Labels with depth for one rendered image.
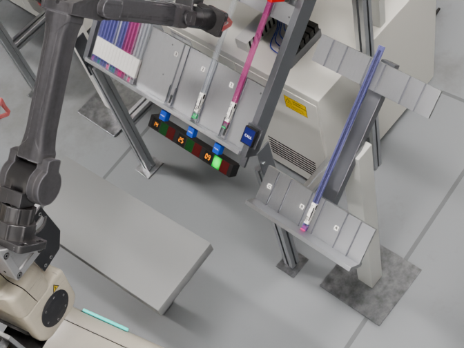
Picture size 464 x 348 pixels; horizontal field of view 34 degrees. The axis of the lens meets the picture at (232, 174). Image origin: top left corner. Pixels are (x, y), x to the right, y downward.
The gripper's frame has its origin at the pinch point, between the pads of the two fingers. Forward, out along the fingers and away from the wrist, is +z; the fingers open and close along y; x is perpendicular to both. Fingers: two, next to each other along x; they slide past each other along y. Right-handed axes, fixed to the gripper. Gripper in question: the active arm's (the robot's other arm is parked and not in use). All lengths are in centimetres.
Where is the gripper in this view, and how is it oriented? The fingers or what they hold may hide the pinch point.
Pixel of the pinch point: (227, 22)
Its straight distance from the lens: 216.6
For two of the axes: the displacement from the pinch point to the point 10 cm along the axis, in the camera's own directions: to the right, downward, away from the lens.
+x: -3.5, 8.8, 3.2
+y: -7.4, -4.7, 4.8
